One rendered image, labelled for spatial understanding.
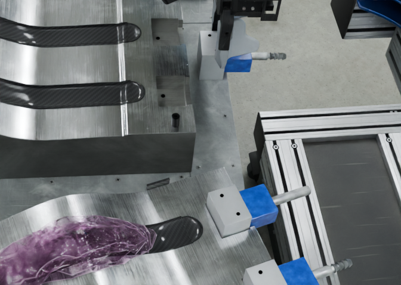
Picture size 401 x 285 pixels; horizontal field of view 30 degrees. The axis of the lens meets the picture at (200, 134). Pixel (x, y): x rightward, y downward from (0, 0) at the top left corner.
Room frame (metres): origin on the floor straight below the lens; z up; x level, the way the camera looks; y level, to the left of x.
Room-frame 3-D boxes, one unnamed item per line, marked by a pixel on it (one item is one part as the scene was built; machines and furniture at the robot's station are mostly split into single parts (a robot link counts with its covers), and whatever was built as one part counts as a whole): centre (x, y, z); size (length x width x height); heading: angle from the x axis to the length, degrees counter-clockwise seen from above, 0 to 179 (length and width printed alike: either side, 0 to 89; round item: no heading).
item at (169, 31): (0.74, 0.06, 0.87); 0.05 x 0.05 x 0.04; 12
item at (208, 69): (0.78, -0.05, 0.83); 0.13 x 0.05 x 0.05; 100
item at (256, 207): (0.50, -0.09, 0.86); 0.13 x 0.05 x 0.05; 119
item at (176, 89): (0.64, 0.04, 0.87); 0.05 x 0.05 x 0.04; 12
